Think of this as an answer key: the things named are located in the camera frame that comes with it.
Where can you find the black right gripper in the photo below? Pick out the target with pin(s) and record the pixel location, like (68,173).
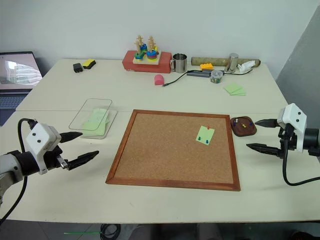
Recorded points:
(288,140)

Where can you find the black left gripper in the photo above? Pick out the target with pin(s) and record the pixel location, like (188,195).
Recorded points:
(53,158)

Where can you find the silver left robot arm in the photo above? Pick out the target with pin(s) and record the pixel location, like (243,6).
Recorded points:
(10,165)

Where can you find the green sticky note pad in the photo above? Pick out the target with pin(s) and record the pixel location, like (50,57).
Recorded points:
(232,88)
(242,93)

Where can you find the green sticky note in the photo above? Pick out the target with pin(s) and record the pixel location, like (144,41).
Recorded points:
(205,134)

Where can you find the small glass jar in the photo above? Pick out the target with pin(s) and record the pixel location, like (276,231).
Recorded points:
(216,77)

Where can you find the yellow sponge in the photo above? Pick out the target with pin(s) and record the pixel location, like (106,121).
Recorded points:
(89,63)

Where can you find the wood framed cork board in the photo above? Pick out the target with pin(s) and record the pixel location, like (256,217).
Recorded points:
(162,150)

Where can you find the brown dish of pushpins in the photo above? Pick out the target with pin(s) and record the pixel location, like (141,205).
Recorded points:
(246,131)

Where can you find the green notes pile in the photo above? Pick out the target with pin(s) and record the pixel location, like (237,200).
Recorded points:
(96,122)

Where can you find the clear plastic box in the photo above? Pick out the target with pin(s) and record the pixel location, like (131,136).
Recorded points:
(110,122)

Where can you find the crumpled white paper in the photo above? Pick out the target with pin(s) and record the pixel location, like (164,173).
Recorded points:
(246,67)

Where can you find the black power adapter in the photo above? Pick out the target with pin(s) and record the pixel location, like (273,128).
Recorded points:
(78,68)

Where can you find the shiny steel tumbler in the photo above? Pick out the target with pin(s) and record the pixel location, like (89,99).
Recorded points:
(232,62)

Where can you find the grey partition panel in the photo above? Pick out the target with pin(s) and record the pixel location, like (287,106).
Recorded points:
(302,62)

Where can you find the yellow toy building brick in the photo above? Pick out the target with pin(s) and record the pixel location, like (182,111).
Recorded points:
(207,66)

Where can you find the long cardboard tube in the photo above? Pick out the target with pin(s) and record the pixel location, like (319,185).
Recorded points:
(215,60)

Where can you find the grey usb hub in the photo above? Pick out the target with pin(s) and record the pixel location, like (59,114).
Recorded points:
(197,73)

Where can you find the open laptop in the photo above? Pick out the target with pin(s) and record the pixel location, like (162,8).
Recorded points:
(17,70)

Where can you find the pink arched block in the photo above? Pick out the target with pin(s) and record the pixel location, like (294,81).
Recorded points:
(158,80)

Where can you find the red rectangular box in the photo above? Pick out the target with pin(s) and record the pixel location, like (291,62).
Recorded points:
(150,67)

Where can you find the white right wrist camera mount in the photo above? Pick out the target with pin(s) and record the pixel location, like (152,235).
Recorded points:
(295,117)

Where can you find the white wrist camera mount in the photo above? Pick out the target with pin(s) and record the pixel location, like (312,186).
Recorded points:
(295,117)
(41,137)

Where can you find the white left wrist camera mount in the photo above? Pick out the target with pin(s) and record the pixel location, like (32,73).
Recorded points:
(41,137)

